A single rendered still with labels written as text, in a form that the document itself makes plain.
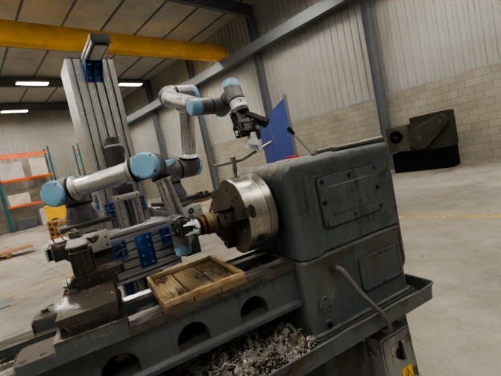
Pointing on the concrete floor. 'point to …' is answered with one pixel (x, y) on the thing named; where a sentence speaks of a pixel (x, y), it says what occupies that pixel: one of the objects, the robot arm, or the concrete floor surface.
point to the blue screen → (278, 133)
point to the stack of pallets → (55, 228)
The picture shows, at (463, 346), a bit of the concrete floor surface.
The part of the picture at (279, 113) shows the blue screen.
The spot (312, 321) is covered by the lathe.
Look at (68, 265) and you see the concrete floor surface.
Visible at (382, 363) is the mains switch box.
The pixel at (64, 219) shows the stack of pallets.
